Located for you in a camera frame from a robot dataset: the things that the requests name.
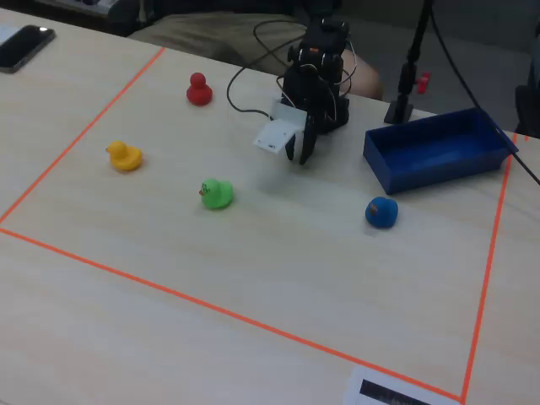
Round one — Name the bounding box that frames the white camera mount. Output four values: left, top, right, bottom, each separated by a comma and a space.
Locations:
251, 97, 308, 158

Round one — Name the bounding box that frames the black camera cable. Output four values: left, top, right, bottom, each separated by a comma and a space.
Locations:
226, 19, 308, 120

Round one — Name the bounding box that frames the orange tape strip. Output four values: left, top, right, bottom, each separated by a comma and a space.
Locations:
0, 46, 166, 224
0, 226, 464, 401
460, 133, 519, 402

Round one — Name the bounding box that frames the yellow rubber duck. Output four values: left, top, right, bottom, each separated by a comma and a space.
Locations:
105, 140, 143, 173

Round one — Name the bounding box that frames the person in khaki shorts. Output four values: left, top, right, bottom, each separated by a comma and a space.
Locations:
126, 12, 385, 101

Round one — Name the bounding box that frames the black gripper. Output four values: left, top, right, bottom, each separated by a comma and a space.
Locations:
282, 66, 335, 166

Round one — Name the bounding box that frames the red rubber duck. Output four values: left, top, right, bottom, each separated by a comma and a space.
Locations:
186, 72, 213, 106

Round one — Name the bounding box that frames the white paper label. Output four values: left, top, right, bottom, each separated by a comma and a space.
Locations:
343, 365, 462, 405

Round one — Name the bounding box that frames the green rubber duck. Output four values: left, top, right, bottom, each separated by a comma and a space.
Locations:
197, 178, 235, 211

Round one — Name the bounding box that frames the blue rubber duck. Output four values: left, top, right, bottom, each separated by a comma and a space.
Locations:
364, 196, 400, 230

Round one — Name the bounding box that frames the black camera stand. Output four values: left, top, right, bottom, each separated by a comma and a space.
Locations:
383, 0, 436, 126

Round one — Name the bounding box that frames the black smartphone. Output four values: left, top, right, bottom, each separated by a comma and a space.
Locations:
0, 24, 57, 75

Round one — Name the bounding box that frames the blue plastic box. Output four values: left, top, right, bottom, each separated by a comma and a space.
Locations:
362, 107, 520, 195

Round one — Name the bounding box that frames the servo wire bundle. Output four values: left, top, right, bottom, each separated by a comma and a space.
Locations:
335, 37, 360, 100

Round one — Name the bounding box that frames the black stand cable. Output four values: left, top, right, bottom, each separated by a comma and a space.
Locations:
429, 0, 540, 186

